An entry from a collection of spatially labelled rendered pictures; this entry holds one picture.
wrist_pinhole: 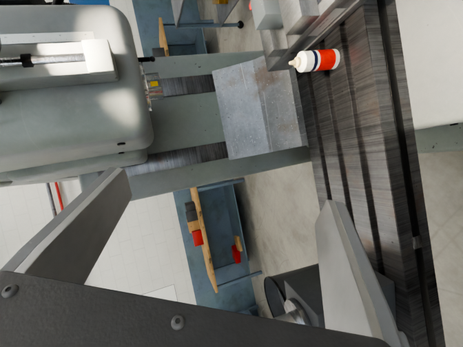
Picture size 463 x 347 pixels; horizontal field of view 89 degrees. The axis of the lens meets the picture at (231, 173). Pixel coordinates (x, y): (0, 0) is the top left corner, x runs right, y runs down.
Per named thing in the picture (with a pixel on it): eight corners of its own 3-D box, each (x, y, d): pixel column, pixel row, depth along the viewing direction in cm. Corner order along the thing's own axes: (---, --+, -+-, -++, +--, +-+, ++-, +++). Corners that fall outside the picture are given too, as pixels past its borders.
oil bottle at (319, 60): (339, 45, 49) (292, 47, 46) (342, 64, 49) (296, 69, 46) (326, 54, 53) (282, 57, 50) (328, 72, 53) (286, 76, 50)
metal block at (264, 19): (286, -17, 48) (259, -17, 46) (291, 13, 48) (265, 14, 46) (274, 3, 53) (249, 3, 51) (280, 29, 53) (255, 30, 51)
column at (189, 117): (426, 36, 112) (47, 58, 69) (439, 133, 115) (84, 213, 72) (346, 76, 161) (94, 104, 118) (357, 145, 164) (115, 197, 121)
